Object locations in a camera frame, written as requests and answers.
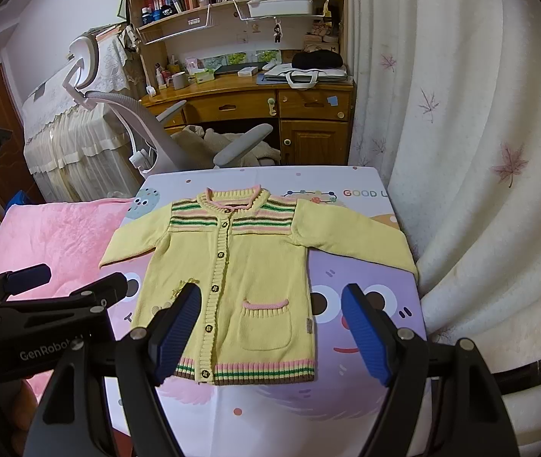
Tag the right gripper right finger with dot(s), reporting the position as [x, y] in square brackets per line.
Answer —
[396, 357]

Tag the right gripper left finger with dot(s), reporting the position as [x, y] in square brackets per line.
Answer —
[146, 357]

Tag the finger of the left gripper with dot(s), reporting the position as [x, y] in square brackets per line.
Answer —
[16, 282]
[94, 292]

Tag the yellow striped knit cardigan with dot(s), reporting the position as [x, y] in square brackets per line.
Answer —
[247, 251]

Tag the pink quilted blanket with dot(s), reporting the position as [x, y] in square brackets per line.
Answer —
[70, 238]

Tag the cartoon print bed sheet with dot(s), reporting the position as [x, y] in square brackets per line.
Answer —
[330, 415]

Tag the cream lace covered furniture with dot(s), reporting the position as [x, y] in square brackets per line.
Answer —
[76, 154]

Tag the white ergonomic office chair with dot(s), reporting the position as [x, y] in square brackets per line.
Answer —
[154, 151]

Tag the brown wooden door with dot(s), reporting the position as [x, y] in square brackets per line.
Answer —
[14, 171]

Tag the wooden desk with drawers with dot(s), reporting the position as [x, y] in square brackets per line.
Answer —
[311, 127]

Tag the white leaf print curtain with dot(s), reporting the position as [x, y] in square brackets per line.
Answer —
[448, 110]

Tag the white tote bag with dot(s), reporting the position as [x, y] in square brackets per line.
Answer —
[304, 79]

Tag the wooden bookshelf hutch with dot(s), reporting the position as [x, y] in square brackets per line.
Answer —
[208, 34]

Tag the white hanging shelf basket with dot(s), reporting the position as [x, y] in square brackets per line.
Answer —
[265, 9]

